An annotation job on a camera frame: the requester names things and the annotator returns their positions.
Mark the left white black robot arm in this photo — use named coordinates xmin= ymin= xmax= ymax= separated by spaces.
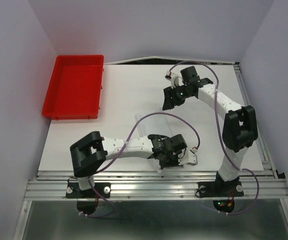
xmin=70 ymin=131 xmax=187 ymax=198

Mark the red plastic tray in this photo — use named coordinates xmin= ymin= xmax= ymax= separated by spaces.
xmin=42 ymin=54 xmax=104 ymax=120

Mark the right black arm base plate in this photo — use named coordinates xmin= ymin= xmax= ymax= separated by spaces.
xmin=195 ymin=181 xmax=244 ymax=199

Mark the white fabric skirt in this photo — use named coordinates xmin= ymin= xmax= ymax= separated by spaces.
xmin=137 ymin=114 xmax=183 ymax=173

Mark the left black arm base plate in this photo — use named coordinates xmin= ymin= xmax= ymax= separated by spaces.
xmin=66 ymin=182 xmax=111 ymax=199

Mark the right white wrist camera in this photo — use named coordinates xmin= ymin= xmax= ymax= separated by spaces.
xmin=165 ymin=70 xmax=181 ymax=89

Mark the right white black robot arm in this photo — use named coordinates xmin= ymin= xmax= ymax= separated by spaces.
xmin=162 ymin=66 xmax=258 ymax=198

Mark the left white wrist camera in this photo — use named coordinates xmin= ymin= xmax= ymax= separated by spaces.
xmin=181 ymin=147 xmax=198 ymax=166

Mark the aluminium front rail frame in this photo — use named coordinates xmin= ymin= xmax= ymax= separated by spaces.
xmin=24 ymin=170 xmax=288 ymax=202

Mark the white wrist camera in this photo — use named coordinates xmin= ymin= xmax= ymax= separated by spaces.
xmin=181 ymin=147 xmax=198 ymax=166
xmin=165 ymin=70 xmax=181 ymax=89

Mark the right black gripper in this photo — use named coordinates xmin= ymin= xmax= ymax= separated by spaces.
xmin=161 ymin=84 xmax=192 ymax=112

